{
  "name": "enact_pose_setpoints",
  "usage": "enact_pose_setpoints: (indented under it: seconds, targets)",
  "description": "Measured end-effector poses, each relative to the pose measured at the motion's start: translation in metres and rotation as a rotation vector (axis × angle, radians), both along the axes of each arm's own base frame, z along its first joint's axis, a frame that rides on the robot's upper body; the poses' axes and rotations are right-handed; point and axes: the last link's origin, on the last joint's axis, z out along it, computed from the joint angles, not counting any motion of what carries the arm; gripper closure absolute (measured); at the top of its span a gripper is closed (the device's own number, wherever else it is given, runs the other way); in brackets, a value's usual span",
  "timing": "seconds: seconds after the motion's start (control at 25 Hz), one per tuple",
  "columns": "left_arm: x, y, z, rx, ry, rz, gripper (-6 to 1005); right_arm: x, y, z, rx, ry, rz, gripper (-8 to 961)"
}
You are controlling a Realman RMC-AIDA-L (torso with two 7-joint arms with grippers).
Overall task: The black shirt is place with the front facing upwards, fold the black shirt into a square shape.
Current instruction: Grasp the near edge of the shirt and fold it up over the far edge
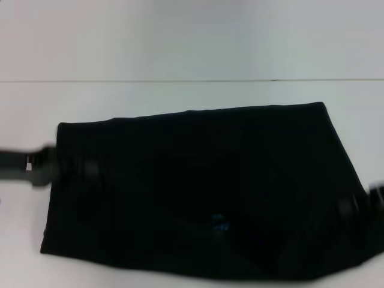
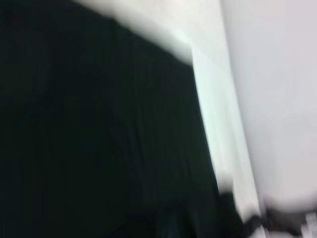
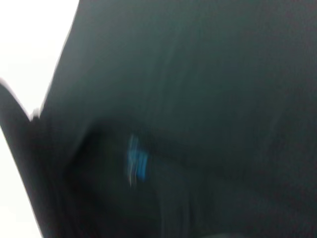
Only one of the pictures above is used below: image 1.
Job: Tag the black shirt with FREE print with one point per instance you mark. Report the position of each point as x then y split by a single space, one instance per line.
195 180

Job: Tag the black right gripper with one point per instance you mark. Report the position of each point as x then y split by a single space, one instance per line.
378 195

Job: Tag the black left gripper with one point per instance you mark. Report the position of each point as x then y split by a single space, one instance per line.
39 168

